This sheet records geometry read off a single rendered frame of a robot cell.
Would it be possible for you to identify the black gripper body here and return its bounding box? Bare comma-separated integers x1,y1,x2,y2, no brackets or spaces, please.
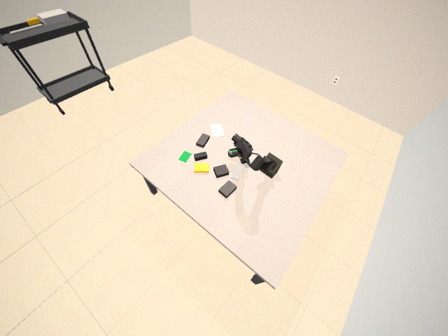
237,149,247,164

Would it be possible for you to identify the flat green rectangular card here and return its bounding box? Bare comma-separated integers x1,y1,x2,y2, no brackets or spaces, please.
179,151,192,162

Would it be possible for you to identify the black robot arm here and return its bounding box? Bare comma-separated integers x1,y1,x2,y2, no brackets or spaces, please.
232,133,278,171

